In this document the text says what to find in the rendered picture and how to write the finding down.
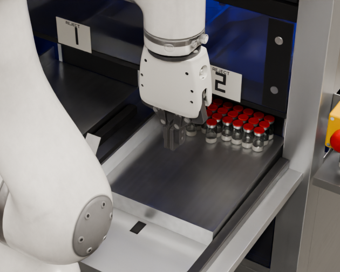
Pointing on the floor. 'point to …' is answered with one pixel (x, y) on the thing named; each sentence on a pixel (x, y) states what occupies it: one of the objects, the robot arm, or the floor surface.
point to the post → (307, 126)
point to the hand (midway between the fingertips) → (174, 134)
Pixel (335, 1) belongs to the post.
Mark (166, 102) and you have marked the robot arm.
